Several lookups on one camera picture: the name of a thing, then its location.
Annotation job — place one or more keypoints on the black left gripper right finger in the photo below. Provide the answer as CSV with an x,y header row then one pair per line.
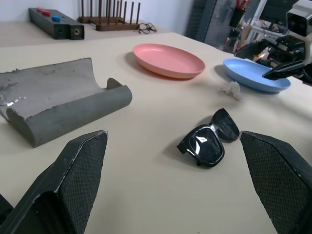
x,y
280,175

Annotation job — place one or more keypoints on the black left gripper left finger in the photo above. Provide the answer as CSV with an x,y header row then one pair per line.
x,y
73,185

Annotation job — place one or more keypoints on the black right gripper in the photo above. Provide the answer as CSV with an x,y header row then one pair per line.
x,y
282,48

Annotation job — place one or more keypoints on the black sunglasses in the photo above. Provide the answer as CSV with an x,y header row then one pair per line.
x,y
207,143

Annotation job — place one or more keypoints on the grey glasses case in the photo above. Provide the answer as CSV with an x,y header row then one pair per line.
x,y
61,85

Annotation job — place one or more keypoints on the blue plastic plate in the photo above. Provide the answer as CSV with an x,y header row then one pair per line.
x,y
246,70

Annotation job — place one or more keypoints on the black cup with red tools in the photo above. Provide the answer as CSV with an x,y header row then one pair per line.
x,y
236,17

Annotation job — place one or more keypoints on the dark slatted panel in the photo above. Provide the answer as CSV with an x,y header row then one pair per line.
x,y
202,19

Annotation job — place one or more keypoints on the pink plastic plate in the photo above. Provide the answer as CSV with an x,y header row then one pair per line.
x,y
168,61

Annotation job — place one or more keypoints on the brown thin-framed eyeglasses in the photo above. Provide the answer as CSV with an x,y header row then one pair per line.
x,y
144,28

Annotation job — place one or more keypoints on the brown wooden peg rack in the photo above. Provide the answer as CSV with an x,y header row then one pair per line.
x,y
114,26
85,19

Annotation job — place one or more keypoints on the black box with coloured buttons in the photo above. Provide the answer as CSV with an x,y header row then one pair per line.
x,y
46,22

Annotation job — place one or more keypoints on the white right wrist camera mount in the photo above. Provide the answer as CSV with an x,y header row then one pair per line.
x,y
297,14

